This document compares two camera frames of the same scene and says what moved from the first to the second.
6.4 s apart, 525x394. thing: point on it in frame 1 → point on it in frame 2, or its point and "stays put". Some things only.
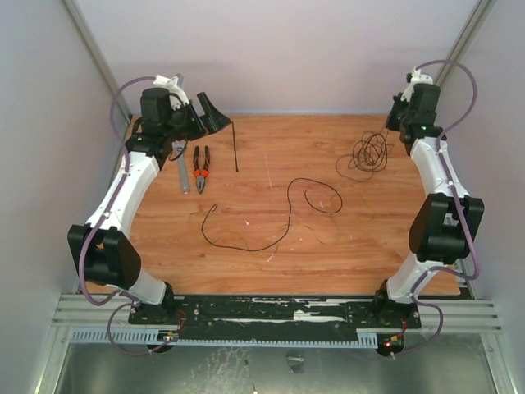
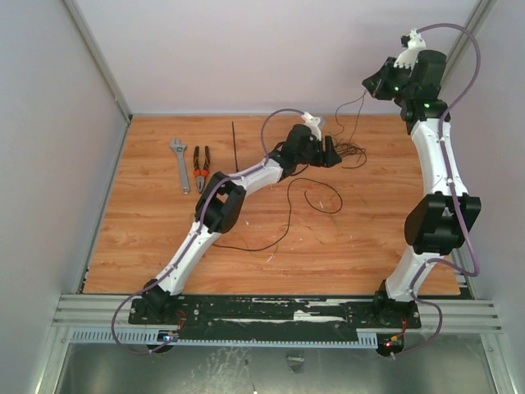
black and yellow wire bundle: [369, 156] → [349, 113]
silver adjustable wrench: [179, 146] stays put
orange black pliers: [201, 174] stays put
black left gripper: [212, 121] → [329, 158]
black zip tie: [235, 148] stays put
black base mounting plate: [281, 313] stays put
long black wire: [289, 218] stays put
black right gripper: [394, 116] → [380, 82]
